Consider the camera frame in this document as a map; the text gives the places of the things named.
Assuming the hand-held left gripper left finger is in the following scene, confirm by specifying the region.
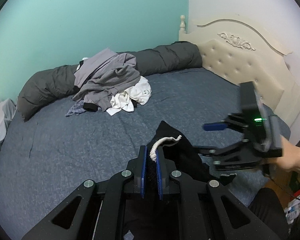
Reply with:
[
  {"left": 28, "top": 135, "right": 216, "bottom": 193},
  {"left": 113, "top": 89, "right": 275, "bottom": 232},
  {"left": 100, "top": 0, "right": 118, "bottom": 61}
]
[{"left": 21, "top": 145, "right": 148, "bottom": 240}]

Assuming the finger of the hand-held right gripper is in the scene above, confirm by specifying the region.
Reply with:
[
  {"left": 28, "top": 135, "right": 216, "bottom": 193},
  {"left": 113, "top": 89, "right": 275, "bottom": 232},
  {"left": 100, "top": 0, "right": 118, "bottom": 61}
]
[
  {"left": 203, "top": 114, "right": 248, "bottom": 132},
  {"left": 194, "top": 140, "right": 250, "bottom": 160}
]

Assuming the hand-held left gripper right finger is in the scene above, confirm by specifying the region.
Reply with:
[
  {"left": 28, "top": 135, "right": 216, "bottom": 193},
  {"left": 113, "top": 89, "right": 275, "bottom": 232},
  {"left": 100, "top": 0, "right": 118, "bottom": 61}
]
[{"left": 156, "top": 148, "right": 280, "bottom": 240}]

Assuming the black sweater with white trim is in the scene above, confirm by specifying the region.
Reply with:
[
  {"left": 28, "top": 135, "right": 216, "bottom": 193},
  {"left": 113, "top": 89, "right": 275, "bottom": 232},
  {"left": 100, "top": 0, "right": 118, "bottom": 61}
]
[{"left": 125, "top": 120, "right": 237, "bottom": 240}]

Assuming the person's right hand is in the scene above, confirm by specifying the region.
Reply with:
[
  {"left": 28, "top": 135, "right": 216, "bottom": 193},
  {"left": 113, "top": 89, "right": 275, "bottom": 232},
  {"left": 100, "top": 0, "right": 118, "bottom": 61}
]
[{"left": 270, "top": 136, "right": 300, "bottom": 178}]

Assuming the person's black trouser leg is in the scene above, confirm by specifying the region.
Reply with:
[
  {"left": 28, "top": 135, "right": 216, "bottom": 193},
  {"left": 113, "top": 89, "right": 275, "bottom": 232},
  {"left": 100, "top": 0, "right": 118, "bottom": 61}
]
[{"left": 247, "top": 187, "right": 290, "bottom": 240}]

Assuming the cream tufted headboard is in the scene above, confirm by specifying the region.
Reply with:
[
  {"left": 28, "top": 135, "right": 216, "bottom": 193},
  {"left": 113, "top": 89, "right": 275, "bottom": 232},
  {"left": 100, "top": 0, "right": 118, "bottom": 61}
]
[{"left": 178, "top": 15, "right": 300, "bottom": 143}]

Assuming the bed with blue-grey sheet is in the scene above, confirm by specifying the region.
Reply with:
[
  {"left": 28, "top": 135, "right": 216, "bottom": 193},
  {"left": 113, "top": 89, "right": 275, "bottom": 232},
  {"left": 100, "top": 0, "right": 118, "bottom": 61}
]
[{"left": 0, "top": 66, "right": 292, "bottom": 240}]

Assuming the white t-shirt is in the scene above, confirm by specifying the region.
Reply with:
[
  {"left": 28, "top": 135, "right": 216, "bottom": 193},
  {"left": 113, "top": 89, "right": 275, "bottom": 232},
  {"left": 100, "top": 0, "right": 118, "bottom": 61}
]
[{"left": 106, "top": 76, "right": 152, "bottom": 117}]

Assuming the dark grey rolled duvet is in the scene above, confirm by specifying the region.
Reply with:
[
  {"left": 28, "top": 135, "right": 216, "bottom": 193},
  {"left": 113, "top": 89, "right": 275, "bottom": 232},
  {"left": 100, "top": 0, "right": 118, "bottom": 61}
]
[{"left": 16, "top": 42, "right": 203, "bottom": 123}]

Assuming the blue-grey striped cloth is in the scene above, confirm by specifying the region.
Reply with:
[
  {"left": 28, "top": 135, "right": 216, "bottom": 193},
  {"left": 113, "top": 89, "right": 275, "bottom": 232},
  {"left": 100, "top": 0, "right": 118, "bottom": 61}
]
[{"left": 65, "top": 100, "right": 87, "bottom": 117}]

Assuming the grey sweatshirt with black cuff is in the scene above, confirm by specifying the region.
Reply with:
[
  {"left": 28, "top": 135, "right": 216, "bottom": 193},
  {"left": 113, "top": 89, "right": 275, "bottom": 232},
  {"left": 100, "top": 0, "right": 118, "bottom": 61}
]
[{"left": 72, "top": 54, "right": 141, "bottom": 113}]

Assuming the pale grey crumpled cloth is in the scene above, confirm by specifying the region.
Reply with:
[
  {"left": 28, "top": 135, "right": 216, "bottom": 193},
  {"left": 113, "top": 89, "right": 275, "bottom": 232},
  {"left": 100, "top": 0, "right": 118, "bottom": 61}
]
[{"left": 0, "top": 97, "right": 17, "bottom": 178}]

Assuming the black cable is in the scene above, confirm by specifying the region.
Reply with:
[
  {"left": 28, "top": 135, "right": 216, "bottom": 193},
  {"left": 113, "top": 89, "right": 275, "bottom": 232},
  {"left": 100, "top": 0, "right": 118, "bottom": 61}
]
[{"left": 267, "top": 172, "right": 300, "bottom": 202}]

